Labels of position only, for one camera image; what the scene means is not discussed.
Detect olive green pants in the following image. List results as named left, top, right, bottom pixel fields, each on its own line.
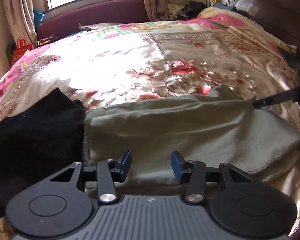
left=84, top=85, right=300, bottom=187

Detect dark wooden headboard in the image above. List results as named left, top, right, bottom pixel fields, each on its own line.
left=222, top=0, right=300, bottom=47

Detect black cloth garment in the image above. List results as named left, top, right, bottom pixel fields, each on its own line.
left=0, top=88, right=85, bottom=218

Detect floral satin bedspread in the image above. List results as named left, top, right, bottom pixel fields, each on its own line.
left=0, top=7, right=300, bottom=239

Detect black clothes pile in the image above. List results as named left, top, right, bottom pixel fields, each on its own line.
left=179, top=1, right=206, bottom=20

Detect red gift bag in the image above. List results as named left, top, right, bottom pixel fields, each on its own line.
left=11, top=38, right=33, bottom=65

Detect maroon upholstered bench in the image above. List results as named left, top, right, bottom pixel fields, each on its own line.
left=37, top=0, right=149, bottom=40

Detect blue bag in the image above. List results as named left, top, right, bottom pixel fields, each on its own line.
left=34, top=11, right=45, bottom=31

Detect beige left curtain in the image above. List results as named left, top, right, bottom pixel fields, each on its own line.
left=3, top=0, right=37, bottom=46

